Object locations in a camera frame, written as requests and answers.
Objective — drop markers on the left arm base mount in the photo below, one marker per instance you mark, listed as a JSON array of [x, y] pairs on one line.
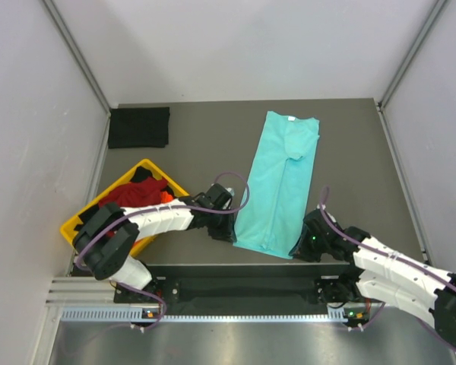
[[140, 294]]

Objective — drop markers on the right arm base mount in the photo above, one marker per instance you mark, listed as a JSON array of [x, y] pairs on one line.
[[341, 289]]

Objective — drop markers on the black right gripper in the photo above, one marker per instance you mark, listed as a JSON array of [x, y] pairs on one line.
[[301, 250]]

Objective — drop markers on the aluminium frame rail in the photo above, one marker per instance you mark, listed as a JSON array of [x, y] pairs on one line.
[[76, 291]]

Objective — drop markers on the orange t shirt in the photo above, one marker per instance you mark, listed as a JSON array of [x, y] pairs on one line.
[[166, 197]]

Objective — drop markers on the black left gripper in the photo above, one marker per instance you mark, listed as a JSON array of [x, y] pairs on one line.
[[226, 233]]

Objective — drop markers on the black t shirt in bin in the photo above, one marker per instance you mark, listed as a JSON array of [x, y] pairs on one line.
[[140, 174]]

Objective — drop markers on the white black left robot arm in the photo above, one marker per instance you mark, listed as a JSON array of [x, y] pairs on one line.
[[113, 257]]

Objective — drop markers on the folded black t shirt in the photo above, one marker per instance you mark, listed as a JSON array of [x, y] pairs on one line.
[[139, 128]]

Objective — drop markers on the dark red t shirt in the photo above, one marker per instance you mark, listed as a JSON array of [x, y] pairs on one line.
[[136, 194]]

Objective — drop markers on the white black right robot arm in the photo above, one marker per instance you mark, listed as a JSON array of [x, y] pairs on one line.
[[377, 272]]

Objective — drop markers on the teal t shirt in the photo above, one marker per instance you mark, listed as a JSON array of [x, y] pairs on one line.
[[279, 183]]

